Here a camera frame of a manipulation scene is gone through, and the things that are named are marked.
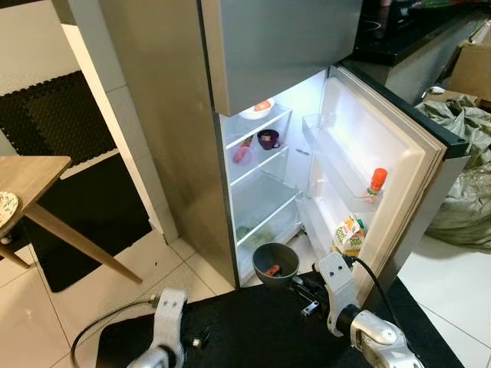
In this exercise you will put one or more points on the wooden table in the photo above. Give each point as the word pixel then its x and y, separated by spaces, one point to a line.
pixel 31 176

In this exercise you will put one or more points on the orange capped bottle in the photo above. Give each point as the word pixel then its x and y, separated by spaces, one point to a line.
pixel 377 182

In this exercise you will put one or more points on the black foam wall mat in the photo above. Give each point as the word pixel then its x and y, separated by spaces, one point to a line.
pixel 54 115

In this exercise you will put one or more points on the small white bowl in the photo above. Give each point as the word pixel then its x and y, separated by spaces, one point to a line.
pixel 435 90

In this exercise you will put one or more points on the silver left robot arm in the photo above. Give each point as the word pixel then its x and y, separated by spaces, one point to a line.
pixel 153 359

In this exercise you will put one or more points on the dark blue mug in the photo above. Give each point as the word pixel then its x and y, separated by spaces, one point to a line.
pixel 268 257

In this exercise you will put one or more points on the grey green sack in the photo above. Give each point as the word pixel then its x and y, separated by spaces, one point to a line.
pixel 460 192

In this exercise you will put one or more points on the silver fridge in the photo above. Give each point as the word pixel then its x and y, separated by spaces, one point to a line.
pixel 169 115

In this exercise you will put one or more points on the cardboard box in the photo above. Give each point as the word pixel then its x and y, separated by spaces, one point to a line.
pixel 472 73

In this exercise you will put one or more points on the white round bowl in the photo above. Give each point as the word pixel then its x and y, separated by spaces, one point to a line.
pixel 253 113

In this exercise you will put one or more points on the floral round placemat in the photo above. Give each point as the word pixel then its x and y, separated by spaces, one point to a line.
pixel 6 208

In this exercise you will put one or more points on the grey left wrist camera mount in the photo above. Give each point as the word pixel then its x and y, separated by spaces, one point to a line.
pixel 169 314

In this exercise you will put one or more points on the yellow green juice carton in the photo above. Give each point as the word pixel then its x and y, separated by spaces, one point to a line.
pixel 349 238

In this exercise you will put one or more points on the pink cup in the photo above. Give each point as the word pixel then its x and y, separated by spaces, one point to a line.
pixel 243 152

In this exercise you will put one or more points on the bagged green vegetables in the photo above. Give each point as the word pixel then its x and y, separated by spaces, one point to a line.
pixel 245 230

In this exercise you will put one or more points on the red food piece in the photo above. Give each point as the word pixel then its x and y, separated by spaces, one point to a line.
pixel 274 270

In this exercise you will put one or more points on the black induction cooktop counter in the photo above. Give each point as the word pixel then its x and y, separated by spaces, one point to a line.
pixel 406 34

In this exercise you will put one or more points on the orange round fruit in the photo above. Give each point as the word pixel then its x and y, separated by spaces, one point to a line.
pixel 263 105

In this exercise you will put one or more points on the black floor mat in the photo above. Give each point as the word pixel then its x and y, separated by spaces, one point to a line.
pixel 92 207
pixel 253 337

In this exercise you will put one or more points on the purple cup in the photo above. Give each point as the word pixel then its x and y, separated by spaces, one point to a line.
pixel 268 142

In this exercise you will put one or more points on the fridge door white lining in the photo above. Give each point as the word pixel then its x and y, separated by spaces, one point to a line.
pixel 399 146

